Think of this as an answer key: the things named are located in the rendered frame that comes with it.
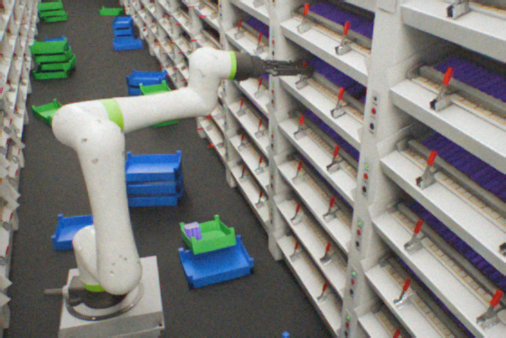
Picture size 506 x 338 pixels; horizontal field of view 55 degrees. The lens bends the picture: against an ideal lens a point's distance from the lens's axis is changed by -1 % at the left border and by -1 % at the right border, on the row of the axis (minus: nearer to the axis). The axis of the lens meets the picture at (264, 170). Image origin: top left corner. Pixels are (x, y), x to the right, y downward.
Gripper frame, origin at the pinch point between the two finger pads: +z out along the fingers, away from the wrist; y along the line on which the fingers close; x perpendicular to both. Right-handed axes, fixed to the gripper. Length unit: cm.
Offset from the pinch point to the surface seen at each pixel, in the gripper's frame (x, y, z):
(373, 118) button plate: 1.7, 49.7, -3.2
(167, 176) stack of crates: -85, -80, -26
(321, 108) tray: -7.4, 19.0, -0.9
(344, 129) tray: -7.7, 35.2, -1.3
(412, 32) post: 25, 54, -2
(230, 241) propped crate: -88, -22, -9
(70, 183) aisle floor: -111, -125, -74
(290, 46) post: 3.7, -15.8, 1.6
